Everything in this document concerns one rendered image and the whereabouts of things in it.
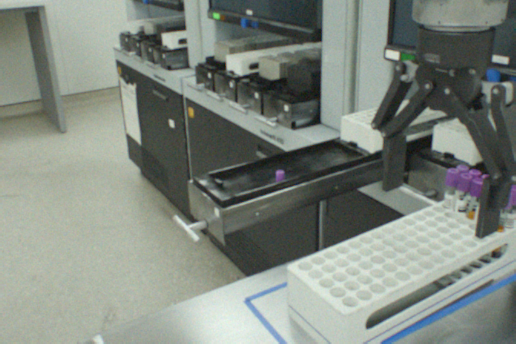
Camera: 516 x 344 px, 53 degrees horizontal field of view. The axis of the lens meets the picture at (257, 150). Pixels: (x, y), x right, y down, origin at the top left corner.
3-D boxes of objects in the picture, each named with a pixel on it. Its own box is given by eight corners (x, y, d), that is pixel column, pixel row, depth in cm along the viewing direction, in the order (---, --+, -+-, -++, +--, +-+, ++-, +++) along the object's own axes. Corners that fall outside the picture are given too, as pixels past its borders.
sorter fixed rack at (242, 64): (298, 61, 187) (298, 44, 185) (315, 66, 179) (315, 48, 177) (226, 74, 173) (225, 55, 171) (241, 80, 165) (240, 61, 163)
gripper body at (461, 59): (399, 24, 55) (392, 107, 58) (468, 34, 48) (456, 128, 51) (446, 17, 58) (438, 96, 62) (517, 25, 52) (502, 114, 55)
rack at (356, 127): (432, 117, 126) (435, 93, 124) (468, 128, 118) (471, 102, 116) (339, 143, 112) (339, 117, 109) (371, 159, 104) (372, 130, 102)
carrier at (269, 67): (285, 81, 155) (285, 61, 152) (279, 82, 154) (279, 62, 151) (263, 74, 164) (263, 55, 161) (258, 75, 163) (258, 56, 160)
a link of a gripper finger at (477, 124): (463, 84, 56) (472, 77, 55) (514, 177, 54) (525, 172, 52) (438, 90, 54) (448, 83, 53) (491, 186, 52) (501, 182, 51)
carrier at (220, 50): (235, 64, 179) (234, 46, 176) (229, 64, 178) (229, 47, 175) (219, 57, 188) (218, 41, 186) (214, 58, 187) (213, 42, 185)
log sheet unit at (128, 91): (126, 134, 282) (117, 70, 268) (143, 150, 260) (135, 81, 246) (121, 135, 280) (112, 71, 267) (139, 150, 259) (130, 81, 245)
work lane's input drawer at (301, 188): (434, 137, 132) (437, 104, 129) (481, 155, 121) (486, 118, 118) (168, 220, 97) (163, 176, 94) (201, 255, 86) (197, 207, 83)
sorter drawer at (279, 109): (425, 80, 184) (427, 54, 181) (458, 88, 173) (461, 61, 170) (250, 120, 149) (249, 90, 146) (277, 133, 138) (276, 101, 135)
